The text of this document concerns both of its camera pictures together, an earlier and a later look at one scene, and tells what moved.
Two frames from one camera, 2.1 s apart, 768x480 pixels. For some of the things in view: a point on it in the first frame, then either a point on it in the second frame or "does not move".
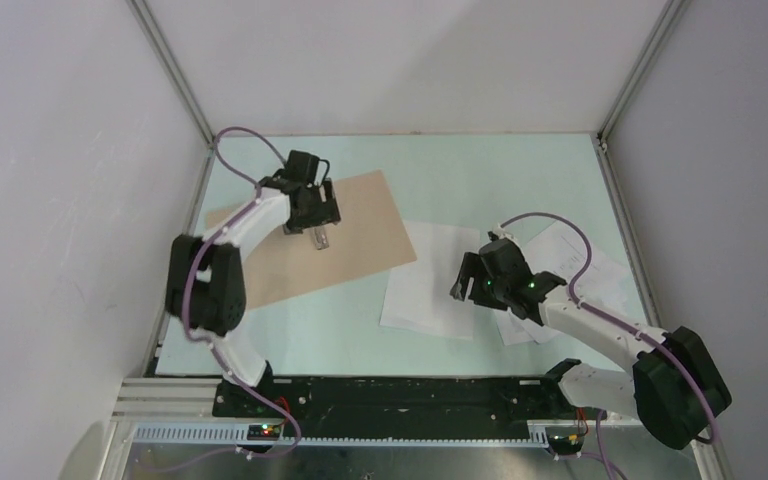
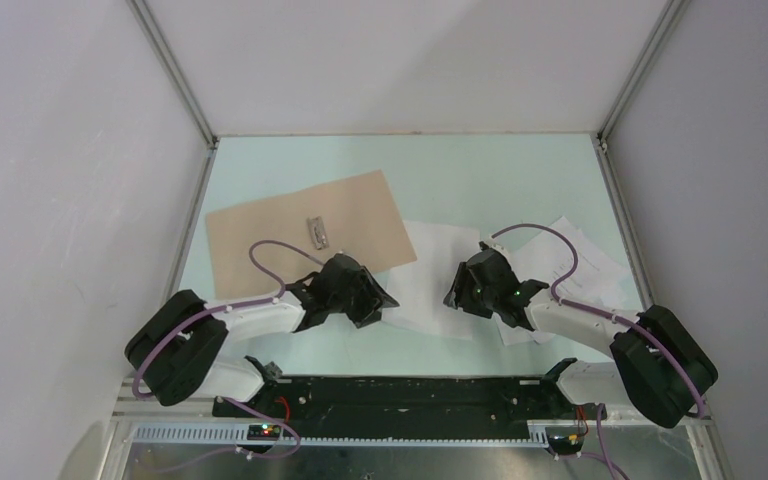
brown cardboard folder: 369,237 does not move
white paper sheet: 418,296 does not move
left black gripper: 328,212 → 373,298
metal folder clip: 320,236 does not move
